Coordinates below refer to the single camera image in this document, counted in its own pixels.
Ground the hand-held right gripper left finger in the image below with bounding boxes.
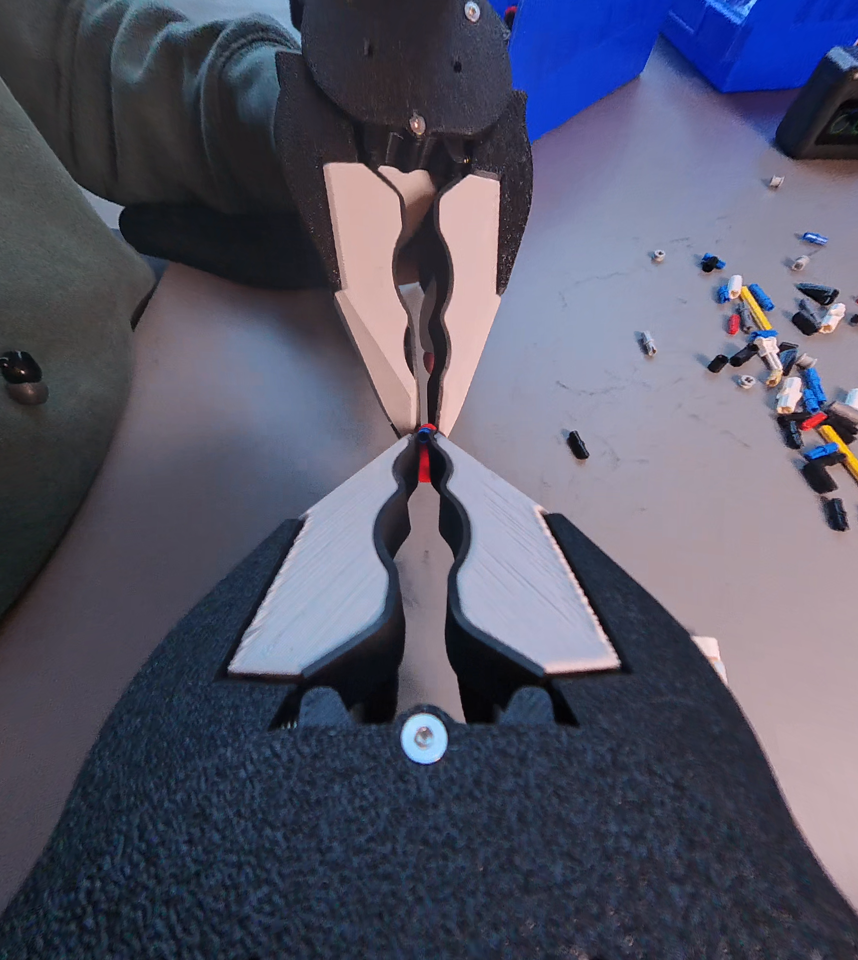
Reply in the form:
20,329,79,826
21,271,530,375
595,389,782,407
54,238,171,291
226,435,422,726

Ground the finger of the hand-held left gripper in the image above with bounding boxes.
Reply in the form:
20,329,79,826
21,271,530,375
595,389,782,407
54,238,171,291
321,161,424,440
429,174,503,440

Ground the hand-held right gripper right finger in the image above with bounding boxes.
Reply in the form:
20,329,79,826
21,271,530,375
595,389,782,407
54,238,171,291
429,435,622,726

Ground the red toy connector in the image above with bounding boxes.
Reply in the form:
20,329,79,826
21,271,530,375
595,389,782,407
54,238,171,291
415,352,439,481

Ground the white toy panel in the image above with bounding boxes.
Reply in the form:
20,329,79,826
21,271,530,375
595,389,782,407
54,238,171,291
691,636,728,684

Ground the pile of small toy pieces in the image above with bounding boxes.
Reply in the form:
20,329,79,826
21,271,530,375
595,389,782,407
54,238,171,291
650,172,858,541

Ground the person's left forearm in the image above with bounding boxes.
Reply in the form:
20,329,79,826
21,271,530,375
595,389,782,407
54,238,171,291
0,0,328,292

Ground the person's green top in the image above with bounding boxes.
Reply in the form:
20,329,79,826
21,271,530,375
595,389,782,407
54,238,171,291
0,15,156,676

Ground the black cube device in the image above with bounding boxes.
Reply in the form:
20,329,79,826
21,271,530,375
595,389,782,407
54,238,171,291
776,46,858,160

